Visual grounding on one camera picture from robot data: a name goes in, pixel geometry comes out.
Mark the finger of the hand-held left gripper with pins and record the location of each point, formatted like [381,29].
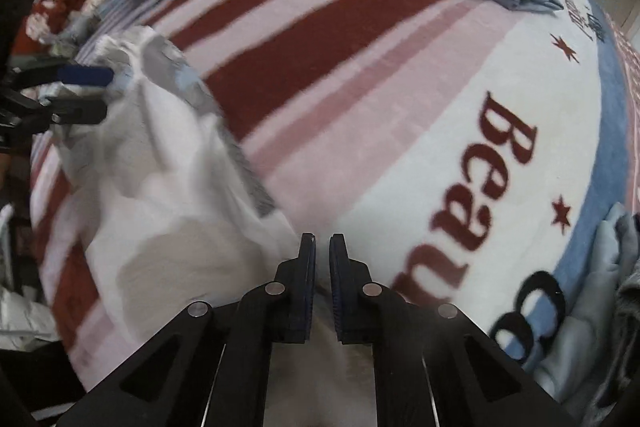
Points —
[87,75]
[80,109]

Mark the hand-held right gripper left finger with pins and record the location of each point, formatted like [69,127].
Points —
[307,277]

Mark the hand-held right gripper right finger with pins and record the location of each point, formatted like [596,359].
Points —
[338,279]

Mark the white pants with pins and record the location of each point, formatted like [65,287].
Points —
[165,207]

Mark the striped printed blanket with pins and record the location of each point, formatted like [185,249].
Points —
[400,132]

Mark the light blue grey clothes pile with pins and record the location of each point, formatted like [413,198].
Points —
[595,307]

